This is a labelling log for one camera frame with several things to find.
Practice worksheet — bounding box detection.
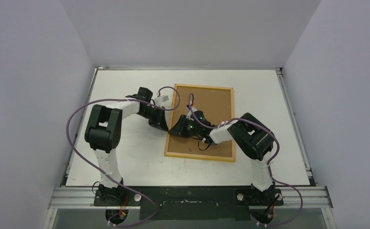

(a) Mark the yellow wooden picture frame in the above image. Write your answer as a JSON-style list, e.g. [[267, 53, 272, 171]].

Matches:
[[164, 83, 236, 163]]

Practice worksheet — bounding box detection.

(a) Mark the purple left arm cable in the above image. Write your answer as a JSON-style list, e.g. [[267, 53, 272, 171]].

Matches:
[[65, 86, 181, 229]]

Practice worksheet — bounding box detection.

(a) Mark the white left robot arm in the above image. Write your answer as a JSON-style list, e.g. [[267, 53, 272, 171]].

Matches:
[[85, 87, 172, 206]]

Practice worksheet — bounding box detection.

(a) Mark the aluminium front rail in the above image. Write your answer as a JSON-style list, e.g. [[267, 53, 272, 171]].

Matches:
[[49, 187, 333, 209]]

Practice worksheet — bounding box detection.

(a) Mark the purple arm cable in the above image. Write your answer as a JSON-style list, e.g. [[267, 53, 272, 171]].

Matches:
[[65, 86, 181, 229], [188, 93, 304, 228]]

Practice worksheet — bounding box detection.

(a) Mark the brown cardboard backing board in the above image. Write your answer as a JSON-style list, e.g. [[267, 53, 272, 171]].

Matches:
[[168, 87, 233, 158]]

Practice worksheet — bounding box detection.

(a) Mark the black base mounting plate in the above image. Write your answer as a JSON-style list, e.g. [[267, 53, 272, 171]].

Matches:
[[93, 186, 284, 224]]

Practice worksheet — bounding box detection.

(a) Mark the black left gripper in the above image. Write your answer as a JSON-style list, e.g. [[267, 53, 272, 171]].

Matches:
[[139, 106, 169, 132]]

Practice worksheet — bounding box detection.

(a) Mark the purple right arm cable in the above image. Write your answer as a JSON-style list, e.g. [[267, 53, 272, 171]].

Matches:
[[188, 93, 304, 228]]

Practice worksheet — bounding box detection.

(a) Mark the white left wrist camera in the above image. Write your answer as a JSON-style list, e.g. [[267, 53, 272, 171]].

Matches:
[[153, 95, 171, 109]]

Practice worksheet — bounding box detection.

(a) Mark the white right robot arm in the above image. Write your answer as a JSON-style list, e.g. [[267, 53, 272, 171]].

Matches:
[[168, 110, 275, 205]]

